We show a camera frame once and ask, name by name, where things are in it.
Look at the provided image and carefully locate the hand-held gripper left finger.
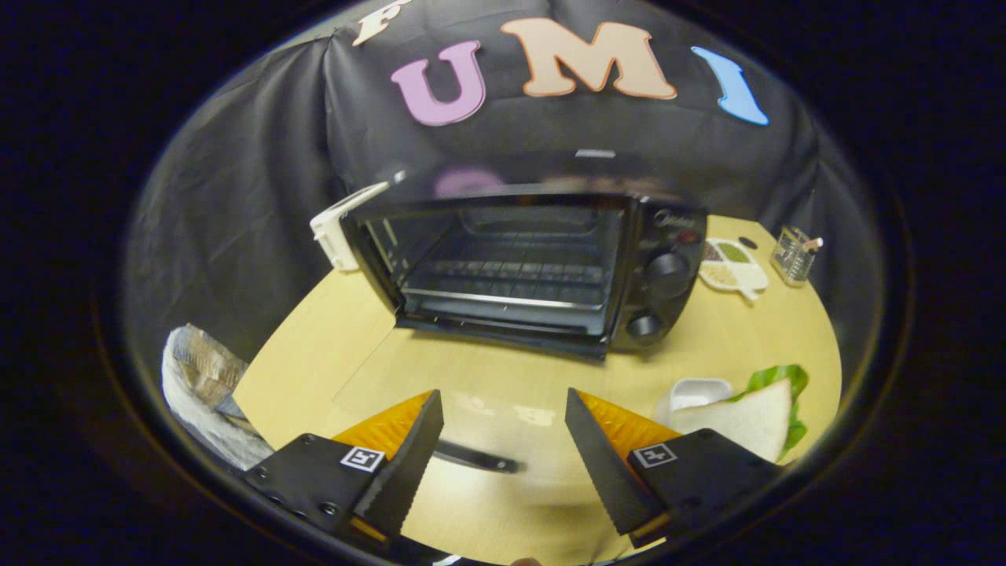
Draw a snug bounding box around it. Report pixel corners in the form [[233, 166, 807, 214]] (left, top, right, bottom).
[[242, 390, 445, 547]]

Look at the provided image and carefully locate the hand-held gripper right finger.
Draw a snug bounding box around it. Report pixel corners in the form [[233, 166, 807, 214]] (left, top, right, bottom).
[[564, 388, 787, 549]]

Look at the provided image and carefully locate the white bread lettuce sandwich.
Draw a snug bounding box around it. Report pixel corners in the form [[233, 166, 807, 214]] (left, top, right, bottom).
[[668, 364, 810, 462]]

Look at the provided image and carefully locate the black toaster oven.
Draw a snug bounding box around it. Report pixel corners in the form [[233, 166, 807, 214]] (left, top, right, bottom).
[[334, 185, 708, 504]]

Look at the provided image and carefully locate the small white rectangular dish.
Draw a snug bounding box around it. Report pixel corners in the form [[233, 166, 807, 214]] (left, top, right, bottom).
[[655, 378, 733, 429]]

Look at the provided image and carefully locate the crumpled silvery plastic bag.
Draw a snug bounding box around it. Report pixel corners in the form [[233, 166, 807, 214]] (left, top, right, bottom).
[[161, 325, 274, 471]]

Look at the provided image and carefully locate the white divided seasoning dish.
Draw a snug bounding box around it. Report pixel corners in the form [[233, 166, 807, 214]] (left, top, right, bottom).
[[699, 238, 769, 302]]

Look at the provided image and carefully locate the white plastic power strip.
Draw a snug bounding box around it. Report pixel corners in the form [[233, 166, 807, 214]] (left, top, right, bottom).
[[310, 182, 391, 273]]

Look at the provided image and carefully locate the clear glass utensil holder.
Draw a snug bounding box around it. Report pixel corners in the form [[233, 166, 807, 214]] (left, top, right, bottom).
[[770, 226, 824, 286]]

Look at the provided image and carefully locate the black backdrop cloth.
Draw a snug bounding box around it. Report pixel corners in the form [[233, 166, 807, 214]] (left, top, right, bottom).
[[126, 0, 873, 370]]

